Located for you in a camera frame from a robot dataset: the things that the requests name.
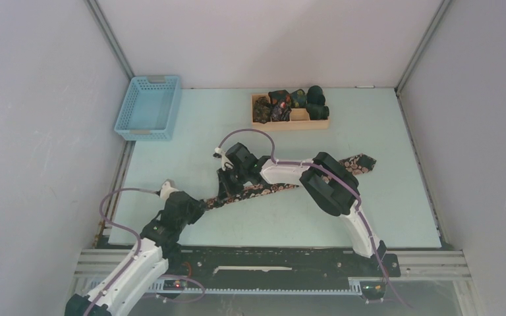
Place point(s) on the rolled green patterned tie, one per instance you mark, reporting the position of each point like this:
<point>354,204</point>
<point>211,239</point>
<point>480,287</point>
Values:
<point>298,99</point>

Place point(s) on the wooden tray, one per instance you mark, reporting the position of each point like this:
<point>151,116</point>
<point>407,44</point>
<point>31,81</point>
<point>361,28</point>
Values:
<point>299,120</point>

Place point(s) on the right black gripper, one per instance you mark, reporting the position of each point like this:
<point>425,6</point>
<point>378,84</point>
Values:
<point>226,189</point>

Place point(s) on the blue plastic basket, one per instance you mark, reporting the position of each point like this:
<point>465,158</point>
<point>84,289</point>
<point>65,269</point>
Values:
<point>150,108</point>

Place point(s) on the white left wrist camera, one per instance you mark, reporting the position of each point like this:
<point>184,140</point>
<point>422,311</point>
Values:
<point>167,188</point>

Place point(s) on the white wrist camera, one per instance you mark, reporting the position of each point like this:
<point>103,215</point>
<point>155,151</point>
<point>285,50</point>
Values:
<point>226,164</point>
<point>167,188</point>

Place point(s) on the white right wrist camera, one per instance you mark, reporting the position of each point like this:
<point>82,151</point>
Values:
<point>226,164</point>

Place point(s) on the rose patterned necktie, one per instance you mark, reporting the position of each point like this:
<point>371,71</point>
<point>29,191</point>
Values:
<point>354,165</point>

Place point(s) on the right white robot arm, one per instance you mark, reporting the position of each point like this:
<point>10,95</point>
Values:
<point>329,184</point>

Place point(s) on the rolled dark paisley tie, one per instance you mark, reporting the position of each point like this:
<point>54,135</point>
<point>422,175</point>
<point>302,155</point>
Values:
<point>261,112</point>

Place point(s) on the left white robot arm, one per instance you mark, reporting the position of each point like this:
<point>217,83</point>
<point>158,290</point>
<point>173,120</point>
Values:
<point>148,260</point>

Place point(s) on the rolled red floral tie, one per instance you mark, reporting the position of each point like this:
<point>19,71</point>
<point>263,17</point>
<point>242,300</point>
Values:
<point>280,102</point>

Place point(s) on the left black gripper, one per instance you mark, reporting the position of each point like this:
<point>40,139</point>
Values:
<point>199,208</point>

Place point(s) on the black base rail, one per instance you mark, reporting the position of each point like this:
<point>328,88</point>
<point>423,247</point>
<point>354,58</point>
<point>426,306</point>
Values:
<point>279,269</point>

